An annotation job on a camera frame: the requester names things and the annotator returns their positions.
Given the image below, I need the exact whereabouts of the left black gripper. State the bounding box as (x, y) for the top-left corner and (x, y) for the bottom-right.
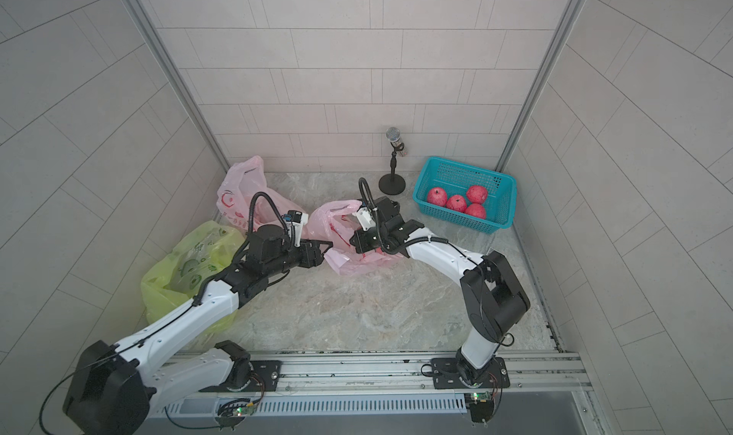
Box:
(263, 236), (334, 278)

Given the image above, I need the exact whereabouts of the plain pink plastic bag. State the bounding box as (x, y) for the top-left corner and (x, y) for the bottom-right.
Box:
(304, 200), (403, 277)

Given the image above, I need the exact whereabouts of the red apple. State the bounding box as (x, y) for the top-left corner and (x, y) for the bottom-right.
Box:
(466, 185), (489, 205)
(446, 194), (468, 213)
(465, 203), (487, 220)
(426, 187), (448, 207)

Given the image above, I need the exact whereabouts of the pink strawberry print plastic bag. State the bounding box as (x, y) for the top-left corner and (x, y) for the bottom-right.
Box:
(217, 155), (302, 233)

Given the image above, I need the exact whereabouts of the yellow-green plastic bag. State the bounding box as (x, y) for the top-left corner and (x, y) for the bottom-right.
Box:
(140, 221), (244, 324)

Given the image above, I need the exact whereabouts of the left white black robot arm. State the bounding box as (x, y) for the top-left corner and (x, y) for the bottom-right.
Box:
(62, 210), (333, 434)

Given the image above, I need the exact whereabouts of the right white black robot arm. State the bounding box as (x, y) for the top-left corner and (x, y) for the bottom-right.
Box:
(349, 177), (531, 387)

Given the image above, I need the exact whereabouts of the microphone on black stand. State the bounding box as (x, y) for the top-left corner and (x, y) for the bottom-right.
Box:
(379, 127), (406, 196)

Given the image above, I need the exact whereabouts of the teal plastic basket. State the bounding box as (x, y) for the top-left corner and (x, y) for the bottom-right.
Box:
(412, 157), (517, 234)

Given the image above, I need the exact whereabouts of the right circuit board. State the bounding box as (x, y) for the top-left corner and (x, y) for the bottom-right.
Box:
(465, 393), (496, 425)

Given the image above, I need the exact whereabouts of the circuit board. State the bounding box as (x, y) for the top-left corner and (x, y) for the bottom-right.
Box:
(215, 398), (259, 430)
(465, 393), (496, 425)

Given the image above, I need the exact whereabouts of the left circuit board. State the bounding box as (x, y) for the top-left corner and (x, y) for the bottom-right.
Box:
(215, 398), (259, 430)

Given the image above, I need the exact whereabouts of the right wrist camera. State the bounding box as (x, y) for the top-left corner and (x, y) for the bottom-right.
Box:
(352, 207), (376, 232)

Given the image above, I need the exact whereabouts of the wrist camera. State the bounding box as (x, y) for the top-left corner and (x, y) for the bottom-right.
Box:
(287, 210), (309, 228)
(352, 207), (376, 232)

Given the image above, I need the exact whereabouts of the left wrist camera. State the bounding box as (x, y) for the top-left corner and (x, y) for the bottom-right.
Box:
(287, 210), (309, 228)

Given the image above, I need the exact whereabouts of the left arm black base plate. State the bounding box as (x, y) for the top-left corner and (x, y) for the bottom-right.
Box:
(200, 361), (282, 393)

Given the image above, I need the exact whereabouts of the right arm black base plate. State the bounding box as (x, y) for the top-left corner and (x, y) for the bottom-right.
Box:
(429, 357), (511, 390)

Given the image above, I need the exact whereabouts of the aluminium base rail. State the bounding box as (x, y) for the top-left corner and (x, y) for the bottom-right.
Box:
(111, 351), (592, 401)

